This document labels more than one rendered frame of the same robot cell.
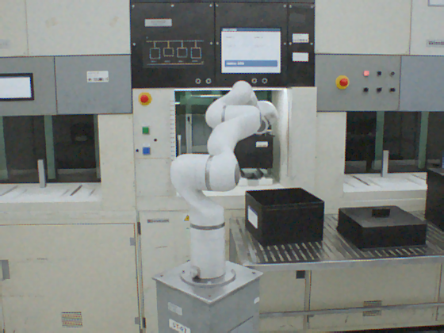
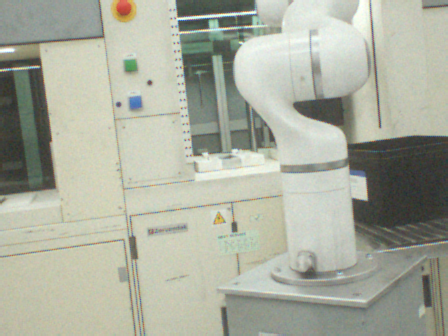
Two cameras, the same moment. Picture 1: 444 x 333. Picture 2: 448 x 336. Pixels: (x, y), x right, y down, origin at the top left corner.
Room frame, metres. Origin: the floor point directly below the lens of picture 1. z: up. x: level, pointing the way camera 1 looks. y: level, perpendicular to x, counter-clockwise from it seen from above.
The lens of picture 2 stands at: (0.30, 0.31, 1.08)
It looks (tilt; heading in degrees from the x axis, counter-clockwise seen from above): 6 degrees down; 354
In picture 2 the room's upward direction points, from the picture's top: 6 degrees counter-clockwise
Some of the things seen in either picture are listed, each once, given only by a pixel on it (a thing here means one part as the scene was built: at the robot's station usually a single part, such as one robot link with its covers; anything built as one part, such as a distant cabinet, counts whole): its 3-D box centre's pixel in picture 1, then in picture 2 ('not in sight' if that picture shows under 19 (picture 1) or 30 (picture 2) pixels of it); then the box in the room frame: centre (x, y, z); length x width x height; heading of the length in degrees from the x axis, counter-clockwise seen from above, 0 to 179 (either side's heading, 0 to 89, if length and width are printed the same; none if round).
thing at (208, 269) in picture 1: (208, 250); (319, 219); (1.43, 0.04, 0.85); 0.19 x 0.19 x 0.18
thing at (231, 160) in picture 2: not in sight; (225, 159); (2.42, 0.08, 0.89); 0.22 x 0.21 x 0.04; 3
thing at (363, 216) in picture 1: (380, 223); not in sight; (1.78, -0.70, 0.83); 0.29 x 0.29 x 0.13; 5
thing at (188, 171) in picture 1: (197, 189); (289, 102); (1.44, 0.07, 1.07); 0.19 x 0.12 x 0.24; 73
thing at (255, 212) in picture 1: (282, 215); (401, 177); (1.85, -0.28, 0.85); 0.28 x 0.28 x 0.17; 12
